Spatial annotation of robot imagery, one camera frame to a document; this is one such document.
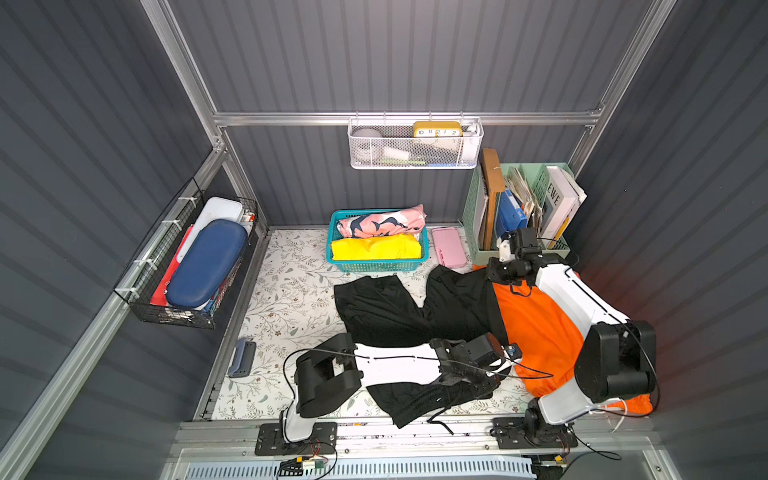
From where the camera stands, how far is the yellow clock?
2.90 feet

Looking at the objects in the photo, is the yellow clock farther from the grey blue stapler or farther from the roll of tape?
the grey blue stapler

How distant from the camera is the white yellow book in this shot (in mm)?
955
